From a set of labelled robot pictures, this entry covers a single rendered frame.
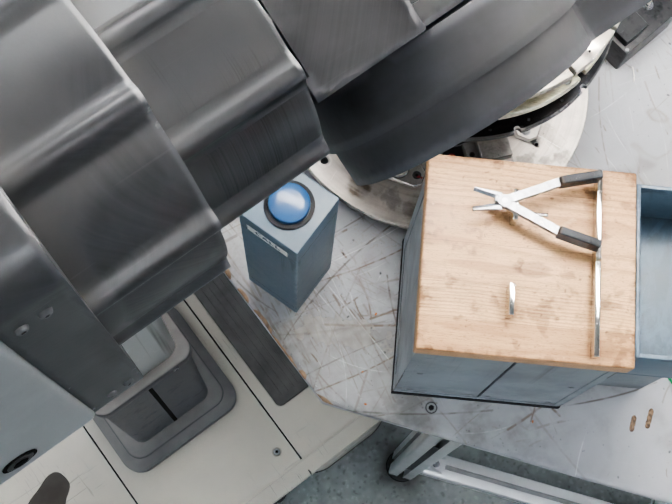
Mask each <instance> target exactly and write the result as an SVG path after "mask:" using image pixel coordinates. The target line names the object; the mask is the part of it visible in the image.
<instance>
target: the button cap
mask: <svg viewBox="0 0 672 504"><path fill-rule="evenodd" d="M268 205H269V211H270V213H271V215H272V216H273V218H274V219H275V220H277V221H278V222H280V223H283V224H288V225H291V224H296V223H298V222H300V221H302V220H303V219H304V218H305V217H306V216H307V214H308V212H309V209H310V198H309V195H308V193H307V191H306V190H305V189H304V188H303V187H301V186H300V185H298V184H295V183H287V184H286V185H284V186H283V187H281V188H280V189H278V190H277V191H275V192H274V193H273V194H271V195H270V196H269V200H268Z"/></svg>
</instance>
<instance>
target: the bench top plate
mask: <svg viewBox="0 0 672 504"><path fill-rule="evenodd" d="M632 66H633V68H634V74H635V79H634V82H633V69H632ZM588 88H589V99H588V111H587V117H586V122H585V126H584V130H583V133H582V136H581V139H580V142H579V144H578V146H577V149H576V151H575V153H574V155H573V156H572V158H571V160H570V162H569V163H568V165H567V166H566V167H575V168H586V169H596V170H598V169H602V170H606V171H617V172H627V173H635V174H636V175H637V179H636V185H637V184H643V185H654V186H664V187H672V21H671V23H670V24H669V25H668V27H667V28H666V29H664V30H663V31H662V32H661V33H660V34H659V35H657V36H656V37H655V38H654V39H653V40H651V41H650V42H649V43H648V44H647V45H646V46H644V47H643V48H642V49H641V50H640V51H638V52H637V53H636V54H635V55H634V56H633V57H631V58H630V59H629V60H628V61H627V62H625V63H624V64H623V65H622V66H621V67H620V68H618V69H615V68H614V67H613V66H612V65H611V64H610V63H609V62H608V61H607V60H606V59H605V61H604V63H603V64H602V66H601V68H600V70H599V71H598V73H597V75H596V76H595V78H594V79H593V81H592V82H591V83H590V85H589V86H588ZM221 232H222V234H223V237H224V239H225V242H226V245H227V250H228V255H227V260H228V262H229V264H230V265H231V267H230V268H229V269H227V270H226V271H225V272H223V273H224V274H225V275H226V277H227V278H228V279H229V281H230V282H231V283H232V285H233V286H234V287H235V289H236V290H237V291H238V292H239V294H240V295H241V296H242V298H243V299H244V300H245V302H246V303H247V304H248V306H249V307H250V308H251V310H252V311H253V312H254V314H255V315H256V316H257V318H258V319H259V320H260V322H261V323H262V324H263V326H264V327H265V328H266V330H267V331H268V332H269V334H270V335H271V336H272V338H273V339H274V340H275V342H276V343H277V344H278V346H279V347H280V348H281V350H282V351H283V352H284V354H285V355H286V356H287V358H288V359H289V360H290V362H291V363H292V364H293V366H294V367H295V368H296V370H297V371H298V372H299V374H300V375H301V376H302V378H303V379H304V380H305V382H306V383H307V384H308V386H309V387H310V388H311V390H312V391H313V392H314V394H315V395H316V396H317V398H318V399H319V400H320V402H321V403H322V404H324V405H328V406H331V407H335V408H338V409H341V410H345V411H348V412H352V413H355V414H359V415H362V416H366V417H369V418H373V419H376V420H380V421H383V422H387V423H390V424H393V425H397V426H400V427H404V428H407V429H411V430H414V431H418V432H421V433H425V434H428V435H432V436H435V437H438V438H442V439H445V440H449V441H452V442H456V443H459V444H463V445H466V446H470V447H473V448H477V449H480V450H484V451H487V452H490V453H494V454H497V455H501V456H504V457H508V458H511V459H515V460H518V461H522V462H525V463H529V464H532V465H536V466H539V467H542V468H546V469H549V470H553V471H556V472H560V473H563V474H567V475H570V476H574V477H577V478H581V479H584V480H587V481H591V482H594V483H598V484H601V485H605V486H608V487H612V488H615V489H619V490H622V491H626V492H629V493H633V494H636V495H639V496H643V497H646V498H650V499H653V500H657V501H660V502H664V503H667V504H672V384H671V382H670V381H669V380H668V378H661V379H659V380H657V381H655V382H653V383H651V384H649V385H647V386H645V387H643V388H641V389H636V388H625V387H615V386H604V385H595V386H594V387H592V388H590V389H589V390H587V391H585V392H583V393H582V394H580V395H578V396H576V397H575V398H573V399H571V400H570V401H568V402H566V403H564V404H563V405H561V406H560V408H558V409H553V408H542V407H532V406H521V405H510V404H500V403H489V402H478V401H468V400H457V399H446V398H436V397H425V396H414V395H404V394H393V393H391V386H392V372H393V359H394V345H395V332H396V318H397V305H398V291H399V278H400V264H401V250H402V241H403V239H404V238H405V235H406V232H407V229H402V228H398V227H394V226H391V225H387V224H384V223H382V222H379V221H376V220H374V219H371V218H369V217H367V216H365V215H363V214H361V213H359V212H357V211H355V210H353V209H352V208H350V207H349V206H347V205H345V204H344V203H342V202H341V201H340V200H339V205H338V213H337V221H336V229H335V236H334V244H333V252H332V260H331V267H330V269H329V270H328V271H327V273H326V274H325V275H324V277H323V278H322V279H321V281H320V282H319V283H318V285H317V286H316V287H315V289H314V290H313V291H312V293H311V294H310V295H309V297H308V298H307V299H306V301H305V302H304V303H303V305H302V306H301V307H300V309H299V310H298V311H297V312H296V313H295V312H294V311H293V310H291V309H290V308H288V307H287V306H286V305H284V304H283V303H281V302H280V301H279V300H277V299H276V298H275V297H273V296H272V295H270V294H269V293H268V292H266V291H265V290H263V289H262V288H261V287H259V286H258V285H256V284H255V283H254V282H252V281H251V280H249V275H248V268H247V262H246V255H245V249H244V242H243V236H242V229H241V223H240V216H239V217H238V218H237V219H235V220H234V221H232V222H231V223H229V224H228V225H227V226H225V227H224V228H223V229H221Z"/></svg>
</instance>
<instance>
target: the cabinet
mask: <svg viewBox="0 0 672 504"><path fill-rule="evenodd" d="M424 186H425V180H424V183H423V186H422V189H421V192H420V195H419V197H418V200H417V203H416V206H415V209H414V212H413V215H412V218H411V221H410V223H409V226H408V229H407V232H406V235H405V238H404V239H403V241H402V250H401V264H400V278H399V291H398V305H397V318H396V332H395V345H394V359H393V372H392V386H391V393H393V394H404V395H414V396H425V397H436V398H446V399H457V400H468V401H478V402H489V403H500V404H510V405H521V406H532V407H542V408H553V409H558V408H560V406H561V405H563V404H564V403H566V402H568V401H570V400H571V399H573V398H575V397H576V396H578V395H580V394H582V393H583V392H585V391H587V390H589V389H590V388H592V387H594V386H595V385H597V384H599V383H601V382H602V381H604V380H606V379H607V378H609V377H611V376H613V375H614V374H616V373H618V372H610V371H599V370H589V369H578V368H568V367H557V366H546V365H536V364H525V363H515V362H504V361H493V360H483V359H472V358H462V357H451V356H440V355H430V354H419V353H414V352H413V346H414V331H415V317H416V302H417V288H418V273H419V259H420V244H421V229H422V215H423V200H424Z"/></svg>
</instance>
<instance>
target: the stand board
mask: <svg viewBox="0 0 672 504"><path fill-rule="evenodd" d="M589 171H596V169H586V168H575V167H565V166H555V165H544V164H534V163H523V162H513V161H503V160H492V159H482V158H472V157H461V156H451V155H441V154H439V155H437V156H436V157H434V158H432V159H430V160H428V161H427V162H426V171H425V186H424V200H423V215H422V229H421V244H420V259H419V273H418V288H417V302H416V317H415V331H414V346H413V352H414V353H419V354H430V355H440V356H451V357H462V358H472V359H483V360H493V361H504V362H515V363H525V364H536V365H546V366H557V367H568V368H578V369H589V370H599V371H610V372H621V373H627V372H629V371H631V370H633V369H634V368H635V282H636V179H637V175H636V174H635V173H627V172H617V171H606V170H603V195H602V247H601V260H600V261H601V300H600V352H599V357H597V358H596V359H590V343H591V297H592V265H593V263H592V251H591V250H588V249H586V248H585V249H584V248H582V247H579V246H576V245H573V244H570V243H568V242H565V241H562V240H559V239H556V238H555V236H554V235H552V234H550V233H549V232H547V231H545V230H543V229H541V228H539V227H538V226H536V225H534V224H532V223H530V222H528V221H527V220H525V219H523V218H521V217H519V216H518V220H517V222H516V223H515V225H514V226H513V225H509V217H510V211H508V210H507V209H501V210H488V211H473V209H472V207H473V206H479V205H486V204H492V203H494V199H495V198H492V197H490V196H487V195H484V194H481V193H478V192H476V191H473V190H474V187H479V188H484V189H488V190H493V191H497V192H502V195H503V194H506V195H508V194H511V193H512V192H513V190H514V189H519V191H520V190H523V189H526V188H529V187H532V186H535V185H538V184H541V183H544V182H547V181H550V180H553V179H556V178H559V177H560V176H563V175H570V174H576V173H582V172H589ZM593 204H594V183H593V184H587V185H580V186H574V187H568V188H561V189H559V188H557V189H554V190H551V191H548V192H545V193H542V194H539V195H536V196H533V197H530V198H527V199H524V200H521V201H519V205H521V206H523V207H525V208H527V209H528V210H530V211H532V212H537V213H548V217H543V218H545V219H547V220H549V221H550V222H552V223H554V224H556V225H558V226H560V227H561V226H564V227H567V228H569V229H572V230H575V231H578V232H581V233H583V234H586V235H589V236H592V237H593ZM510 282H512V283H515V307H514V315H513V316H512V317H511V319H505V306H506V287H507V286H508V285H509V284H510Z"/></svg>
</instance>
